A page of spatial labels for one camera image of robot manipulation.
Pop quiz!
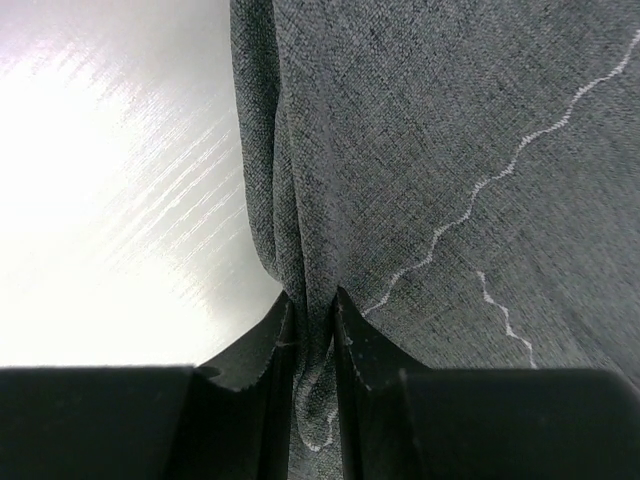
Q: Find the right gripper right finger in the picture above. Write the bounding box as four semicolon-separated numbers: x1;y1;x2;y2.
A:
332;290;639;479

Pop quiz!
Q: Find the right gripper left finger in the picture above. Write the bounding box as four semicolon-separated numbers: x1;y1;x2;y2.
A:
1;295;296;479

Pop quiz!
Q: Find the grey cloth napkin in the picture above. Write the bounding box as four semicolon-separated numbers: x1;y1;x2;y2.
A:
230;1;639;452

